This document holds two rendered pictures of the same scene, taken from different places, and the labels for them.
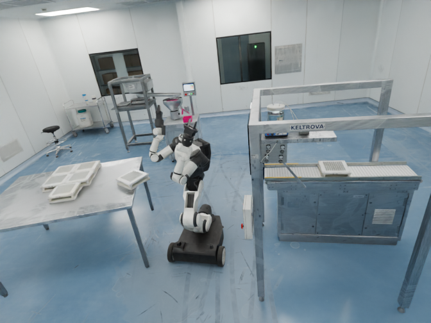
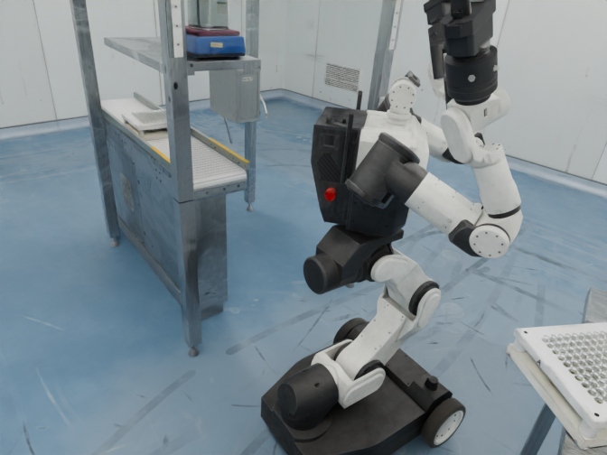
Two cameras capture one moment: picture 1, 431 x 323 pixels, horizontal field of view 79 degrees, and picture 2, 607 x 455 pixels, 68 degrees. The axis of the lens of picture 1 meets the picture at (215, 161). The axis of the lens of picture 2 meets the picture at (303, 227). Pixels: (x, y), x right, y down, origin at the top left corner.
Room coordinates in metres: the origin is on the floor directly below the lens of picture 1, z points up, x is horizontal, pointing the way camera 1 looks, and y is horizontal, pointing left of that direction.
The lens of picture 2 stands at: (3.35, 0.81, 1.53)
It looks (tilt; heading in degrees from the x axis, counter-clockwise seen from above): 29 degrees down; 218
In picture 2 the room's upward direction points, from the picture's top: 5 degrees clockwise
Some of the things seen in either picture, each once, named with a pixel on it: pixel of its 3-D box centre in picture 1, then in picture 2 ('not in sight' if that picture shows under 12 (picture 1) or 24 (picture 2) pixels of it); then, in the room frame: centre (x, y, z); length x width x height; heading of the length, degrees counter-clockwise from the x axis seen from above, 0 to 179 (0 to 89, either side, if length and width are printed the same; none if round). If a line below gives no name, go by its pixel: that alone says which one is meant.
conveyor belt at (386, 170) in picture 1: (335, 175); (154, 134); (2.12, -1.13, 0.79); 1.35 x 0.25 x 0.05; 77
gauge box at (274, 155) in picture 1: (274, 150); (234, 89); (2.12, -0.54, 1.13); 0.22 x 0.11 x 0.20; 77
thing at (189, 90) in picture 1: (190, 99); not in sight; (4.86, 0.32, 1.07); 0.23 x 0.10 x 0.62; 85
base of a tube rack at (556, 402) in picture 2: (133, 181); (592, 385); (2.42, 0.89, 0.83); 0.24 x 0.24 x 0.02; 50
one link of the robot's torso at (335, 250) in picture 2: (195, 178); (351, 255); (2.35, 0.22, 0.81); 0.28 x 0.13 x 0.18; 165
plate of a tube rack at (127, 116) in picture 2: (333, 166); (154, 118); (2.12, -1.11, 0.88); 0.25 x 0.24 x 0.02; 167
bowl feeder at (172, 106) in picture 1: (177, 108); not in sight; (4.79, 0.58, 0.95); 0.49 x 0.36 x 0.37; 85
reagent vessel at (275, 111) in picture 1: (276, 113); not in sight; (2.21, -0.58, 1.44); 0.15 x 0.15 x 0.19
